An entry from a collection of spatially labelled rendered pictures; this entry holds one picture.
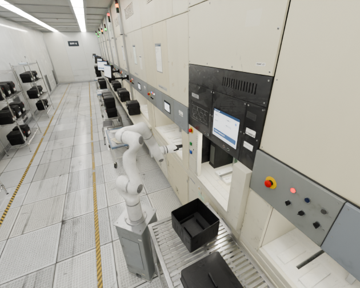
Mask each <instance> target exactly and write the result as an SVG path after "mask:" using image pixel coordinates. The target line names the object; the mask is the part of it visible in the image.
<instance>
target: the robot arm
mask: <svg viewBox="0 0 360 288"><path fill-rule="evenodd" d="M115 138H116V140H117V141H118V142H120V143H125V144H128V145H129V149H128V150H127V151H125V152H124V154H123V168H124V171H125V173H126V174H127V176H126V175H121V176H119V177H118V178H117V179H116V181H115V187H116V189H117V191H118V192H119V193H120V195H121V196H122V197H123V198H124V200H125V203H126V208H127V213H126V215H125V221H126V223H127V224H128V225H131V226H136V225H139V224H141V223H142V222H143V221H144V220H145V219H146V216H147V214H146V211H145V209H143V208H141V202H140V197H139V193H140V192H141V191H142V189H143V183H142V180H141V177H140V175H139V173H138V170H137V165H136V156H137V152H138V150H139V149H140V148H141V147H142V145H143V140H144V141H145V142H146V144H147V145H148V147H149V149H150V150H149V153H150V156H151V157H154V158H155V159H156V160H157V161H158V162H162V161H163V160H164V156H163V155H164V154H167V153H175V152H177V150H179V148H182V147H183V144H181V145H175V144H170V145H167V146H161V147H159V146H158V144H157V142H156V140H155V138H154V136H153V134H152V132H151V130H150V129H149V127H148V125H147V124H146V123H144V122H139V123H137V124H135V125H132V126H126V127H123V128H121V129H119V130H118V131H117V132H116V134H115Z"/></svg>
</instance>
